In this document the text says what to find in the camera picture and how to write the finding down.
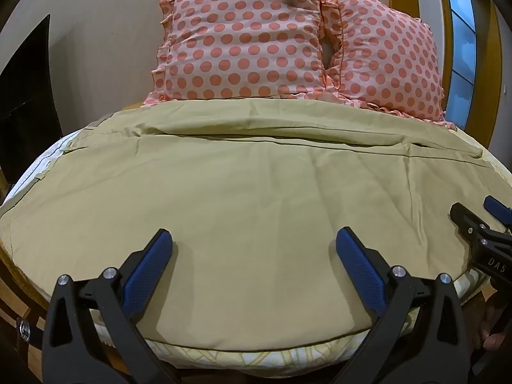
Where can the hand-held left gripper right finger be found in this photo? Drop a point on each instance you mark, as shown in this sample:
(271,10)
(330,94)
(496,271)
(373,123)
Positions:
(360,272)

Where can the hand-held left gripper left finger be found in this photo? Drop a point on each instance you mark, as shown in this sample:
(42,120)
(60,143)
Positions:
(146,272)

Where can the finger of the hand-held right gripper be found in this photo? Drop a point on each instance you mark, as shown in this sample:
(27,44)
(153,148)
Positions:
(466,220)
(498,208)

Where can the round metal knob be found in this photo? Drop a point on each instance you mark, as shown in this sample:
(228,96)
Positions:
(24,329)

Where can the patterned bed sheet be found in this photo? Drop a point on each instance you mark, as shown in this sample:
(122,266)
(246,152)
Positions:
(256,358)

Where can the small polka dot pillow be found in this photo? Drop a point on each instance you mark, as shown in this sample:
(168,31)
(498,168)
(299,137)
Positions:
(388,60)

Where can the dark doorway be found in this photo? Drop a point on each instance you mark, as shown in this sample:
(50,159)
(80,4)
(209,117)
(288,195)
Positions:
(28,100)

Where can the large polka dot pillow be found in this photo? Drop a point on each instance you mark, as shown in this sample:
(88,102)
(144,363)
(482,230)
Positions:
(248,40)

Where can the wooden bed frame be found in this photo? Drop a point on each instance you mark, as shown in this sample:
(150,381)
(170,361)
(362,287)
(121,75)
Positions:
(20,288)

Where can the window with wooden frame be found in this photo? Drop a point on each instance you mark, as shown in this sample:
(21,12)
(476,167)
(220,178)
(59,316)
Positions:
(462,48)

